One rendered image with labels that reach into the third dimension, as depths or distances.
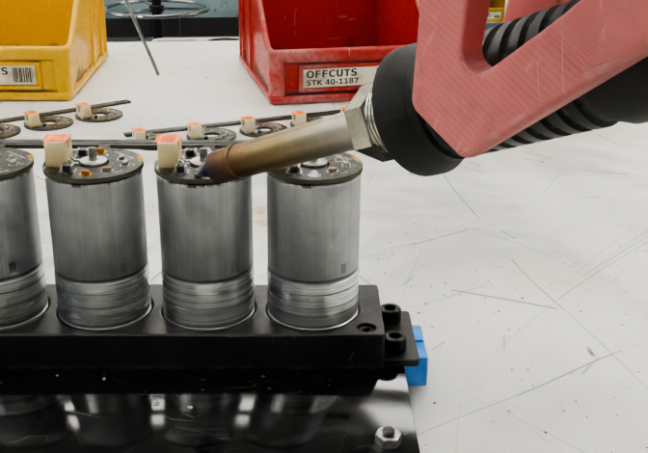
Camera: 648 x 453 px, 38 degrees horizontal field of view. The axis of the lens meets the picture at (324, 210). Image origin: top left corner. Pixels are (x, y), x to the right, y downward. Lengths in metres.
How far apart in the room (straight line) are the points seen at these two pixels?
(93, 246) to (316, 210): 0.06
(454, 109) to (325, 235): 0.09
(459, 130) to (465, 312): 0.15
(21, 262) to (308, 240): 0.07
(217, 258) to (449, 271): 0.12
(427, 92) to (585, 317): 0.16
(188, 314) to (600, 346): 0.12
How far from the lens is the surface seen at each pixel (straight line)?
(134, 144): 0.26
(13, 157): 0.25
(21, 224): 0.25
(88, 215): 0.24
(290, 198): 0.23
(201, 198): 0.23
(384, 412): 0.23
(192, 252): 0.24
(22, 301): 0.26
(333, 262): 0.24
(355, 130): 0.18
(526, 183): 0.42
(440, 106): 0.16
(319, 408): 0.23
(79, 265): 0.24
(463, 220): 0.38
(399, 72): 0.17
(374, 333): 0.24
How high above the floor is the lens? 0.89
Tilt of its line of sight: 21 degrees down
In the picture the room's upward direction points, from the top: 1 degrees clockwise
